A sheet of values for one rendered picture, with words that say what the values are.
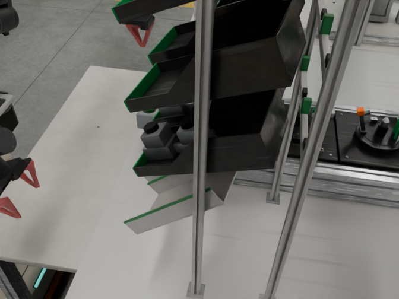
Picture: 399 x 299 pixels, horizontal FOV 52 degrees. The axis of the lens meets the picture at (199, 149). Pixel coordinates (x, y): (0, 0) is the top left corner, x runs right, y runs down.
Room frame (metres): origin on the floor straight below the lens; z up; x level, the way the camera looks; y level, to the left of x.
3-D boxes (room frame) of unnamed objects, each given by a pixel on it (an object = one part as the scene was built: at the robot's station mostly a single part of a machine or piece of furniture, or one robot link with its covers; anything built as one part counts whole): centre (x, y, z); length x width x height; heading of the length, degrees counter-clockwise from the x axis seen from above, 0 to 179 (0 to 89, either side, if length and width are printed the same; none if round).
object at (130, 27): (0.99, 0.16, 1.27); 0.07 x 0.07 x 0.09; 81
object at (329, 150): (0.96, -0.30, 1.01); 0.24 x 0.24 x 0.13; 81
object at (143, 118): (1.12, 0.16, 0.93); 0.21 x 0.07 x 0.06; 171
